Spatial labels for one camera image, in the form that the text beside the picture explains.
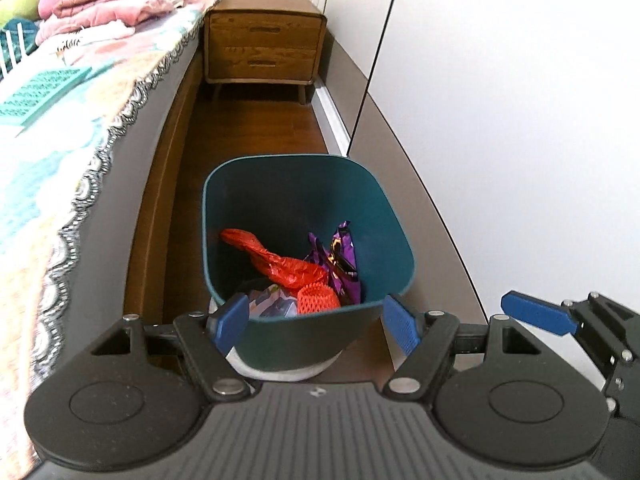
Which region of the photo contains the teal grid tray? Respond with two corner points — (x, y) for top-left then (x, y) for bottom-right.
(0, 66), (94, 129)

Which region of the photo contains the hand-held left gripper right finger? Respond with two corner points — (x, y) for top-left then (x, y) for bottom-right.
(384, 292), (547, 403)

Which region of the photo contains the white cushioned wooden stool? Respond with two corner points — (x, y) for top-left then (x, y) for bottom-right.
(207, 295), (347, 382)

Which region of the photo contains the wooden bed frame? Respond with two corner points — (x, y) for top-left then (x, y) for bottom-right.
(122, 60), (211, 368)

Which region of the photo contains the white wardrobe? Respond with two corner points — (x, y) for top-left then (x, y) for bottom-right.
(310, 0), (640, 343)

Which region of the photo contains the grey mattress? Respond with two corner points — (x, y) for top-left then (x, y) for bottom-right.
(42, 35), (206, 376)

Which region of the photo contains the bed with floral blanket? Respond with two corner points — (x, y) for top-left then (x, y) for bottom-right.
(0, 0), (223, 411)

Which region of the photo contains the white printed shirt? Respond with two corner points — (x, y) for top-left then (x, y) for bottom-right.
(55, 21), (137, 57)

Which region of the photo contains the white plastic tube rack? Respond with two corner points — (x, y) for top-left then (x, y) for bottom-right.
(0, 17), (40, 81)

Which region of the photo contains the red plastic bag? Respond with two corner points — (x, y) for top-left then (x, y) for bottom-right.
(220, 228), (329, 292)

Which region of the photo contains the teal quilt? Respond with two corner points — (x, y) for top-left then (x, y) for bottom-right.
(0, 17), (41, 68)

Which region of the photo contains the crumpled white printed wrapper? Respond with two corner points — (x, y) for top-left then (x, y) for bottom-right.
(249, 285), (301, 319)

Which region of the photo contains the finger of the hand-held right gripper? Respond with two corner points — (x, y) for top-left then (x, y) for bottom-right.
(501, 290), (640, 376)

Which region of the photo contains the red foam net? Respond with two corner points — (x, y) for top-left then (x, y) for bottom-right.
(297, 282), (342, 316)

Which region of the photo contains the purple chip bag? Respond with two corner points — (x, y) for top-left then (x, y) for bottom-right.
(304, 232), (365, 306)
(331, 220), (362, 281)

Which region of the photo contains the teal trash bin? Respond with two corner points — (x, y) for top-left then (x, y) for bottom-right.
(201, 154), (417, 372)

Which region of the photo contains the green pillow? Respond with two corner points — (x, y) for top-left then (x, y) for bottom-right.
(0, 0), (57, 26)

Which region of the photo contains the light pink folded garment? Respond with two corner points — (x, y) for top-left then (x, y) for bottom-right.
(37, 0), (176, 41)

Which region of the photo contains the wooden nightstand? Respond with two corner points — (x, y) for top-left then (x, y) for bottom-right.
(202, 0), (328, 106)

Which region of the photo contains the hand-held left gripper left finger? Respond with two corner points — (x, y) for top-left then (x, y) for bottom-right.
(85, 292), (253, 403)

